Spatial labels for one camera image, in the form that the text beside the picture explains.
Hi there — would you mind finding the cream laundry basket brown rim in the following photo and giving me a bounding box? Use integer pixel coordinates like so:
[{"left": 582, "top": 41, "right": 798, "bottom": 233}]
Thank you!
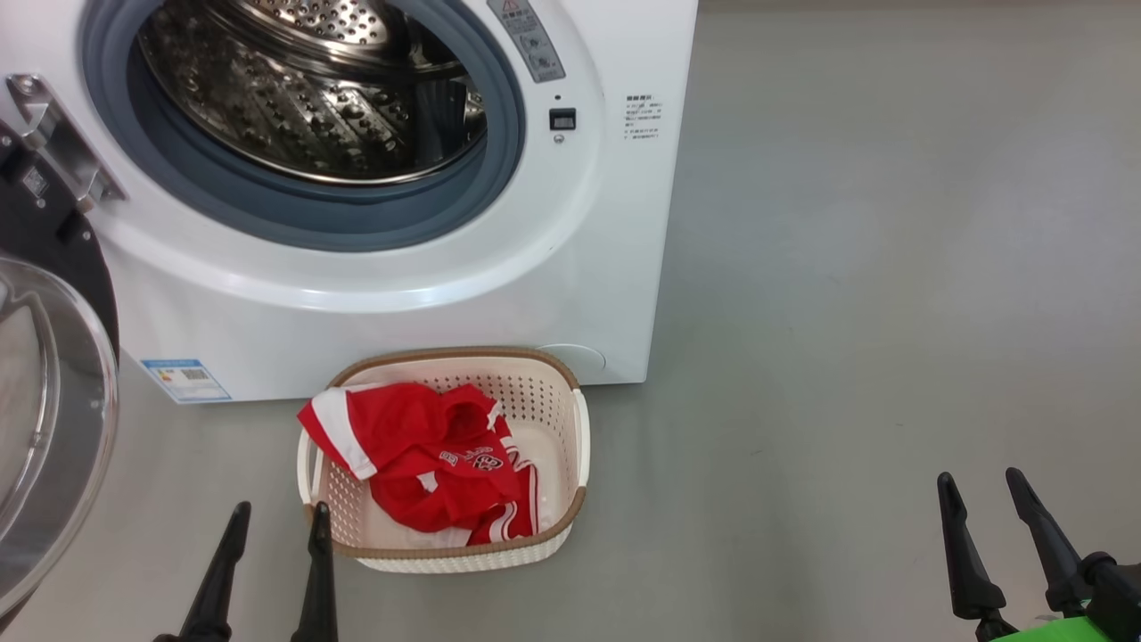
[{"left": 297, "top": 346, "right": 591, "bottom": 573}]

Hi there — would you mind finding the blue energy label sticker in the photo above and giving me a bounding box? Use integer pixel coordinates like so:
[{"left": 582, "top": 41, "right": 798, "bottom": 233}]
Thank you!
[{"left": 141, "top": 358, "right": 233, "bottom": 404}]

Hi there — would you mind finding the grey warning sticker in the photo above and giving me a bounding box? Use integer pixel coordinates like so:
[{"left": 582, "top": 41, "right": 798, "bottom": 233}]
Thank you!
[{"left": 488, "top": 0, "right": 567, "bottom": 84}]

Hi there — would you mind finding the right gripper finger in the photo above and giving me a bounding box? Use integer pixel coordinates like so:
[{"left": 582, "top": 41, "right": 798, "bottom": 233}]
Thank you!
[
  {"left": 936, "top": 473, "right": 1008, "bottom": 621},
  {"left": 1006, "top": 467, "right": 1093, "bottom": 616}
]

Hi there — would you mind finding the metal door hinge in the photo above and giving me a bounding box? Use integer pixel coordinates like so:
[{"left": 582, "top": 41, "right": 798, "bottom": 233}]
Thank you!
[{"left": 4, "top": 74, "right": 126, "bottom": 210}]

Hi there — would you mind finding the white front-load washing machine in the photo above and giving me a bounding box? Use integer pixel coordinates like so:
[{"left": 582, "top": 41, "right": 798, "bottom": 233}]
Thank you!
[{"left": 0, "top": 0, "right": 699, "bottom": 404}]

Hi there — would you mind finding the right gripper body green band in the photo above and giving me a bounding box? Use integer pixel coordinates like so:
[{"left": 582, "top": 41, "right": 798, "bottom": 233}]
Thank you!
[{"left": 976, "top": 611, "right": 1111, "bottom": 642}]

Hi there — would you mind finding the black washing machine door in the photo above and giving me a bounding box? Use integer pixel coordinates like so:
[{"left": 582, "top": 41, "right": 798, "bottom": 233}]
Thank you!
[{"left": 0, "top": 116, "right": 121, "bottom": 625}]

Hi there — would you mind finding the printed text notice label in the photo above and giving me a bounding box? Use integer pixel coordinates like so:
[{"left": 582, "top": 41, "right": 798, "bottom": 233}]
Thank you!
[{"left": 624, "top": 94, "right": 663, "bottom": 142}]

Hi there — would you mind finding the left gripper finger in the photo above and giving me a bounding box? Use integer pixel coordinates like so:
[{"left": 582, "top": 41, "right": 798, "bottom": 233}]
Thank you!
[
  {"left": 291, "top": 501, "right": 340, "bottom": 642},
  {"left": 178, "top": 501, "right": 252, "bottom": 642}
]

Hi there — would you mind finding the round drain filter cover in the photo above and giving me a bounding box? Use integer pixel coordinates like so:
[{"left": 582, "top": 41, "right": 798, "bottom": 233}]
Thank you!
[{"left": 535, "top": 343, "right": 607, "bottom": 375}]

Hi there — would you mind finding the red and white garment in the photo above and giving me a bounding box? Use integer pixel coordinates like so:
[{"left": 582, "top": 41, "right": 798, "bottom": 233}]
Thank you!
[{"left": 298, "top": 382, "right": 540, "bottom": 547}]

